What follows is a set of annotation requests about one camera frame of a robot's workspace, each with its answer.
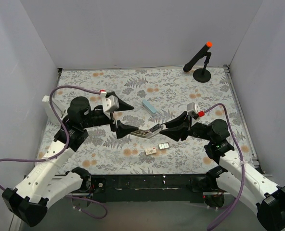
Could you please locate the staple tray with staples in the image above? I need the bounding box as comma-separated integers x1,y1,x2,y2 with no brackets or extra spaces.
158,142,170,150

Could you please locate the light blue stapler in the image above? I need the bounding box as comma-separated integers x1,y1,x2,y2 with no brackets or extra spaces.
142,100,157,116

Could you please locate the beige stapler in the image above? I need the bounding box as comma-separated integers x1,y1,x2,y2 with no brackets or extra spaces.
130,124,164,139

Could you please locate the staple box sleeve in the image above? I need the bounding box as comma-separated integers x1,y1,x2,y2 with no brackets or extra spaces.
145,147,157,155

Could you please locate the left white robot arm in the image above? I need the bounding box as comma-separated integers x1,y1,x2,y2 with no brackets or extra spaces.
2,90,138,227

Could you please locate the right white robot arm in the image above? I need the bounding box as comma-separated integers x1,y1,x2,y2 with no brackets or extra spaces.
160,113,285,231

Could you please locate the floral table mat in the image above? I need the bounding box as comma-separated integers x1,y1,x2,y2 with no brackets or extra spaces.
55,68,254,175

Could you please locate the white metronome device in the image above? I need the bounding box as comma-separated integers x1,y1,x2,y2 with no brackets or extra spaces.
42,95,66,126

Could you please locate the black microphone stand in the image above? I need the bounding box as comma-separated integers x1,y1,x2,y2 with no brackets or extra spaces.
193,52,211,83

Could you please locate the black microphone orange tip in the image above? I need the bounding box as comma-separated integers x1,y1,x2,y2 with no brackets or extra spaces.
183,41,212,73

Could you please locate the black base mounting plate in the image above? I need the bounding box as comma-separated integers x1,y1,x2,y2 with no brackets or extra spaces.
63,174,236,203

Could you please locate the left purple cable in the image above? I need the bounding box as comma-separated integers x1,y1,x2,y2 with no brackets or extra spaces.
0,85,108,219

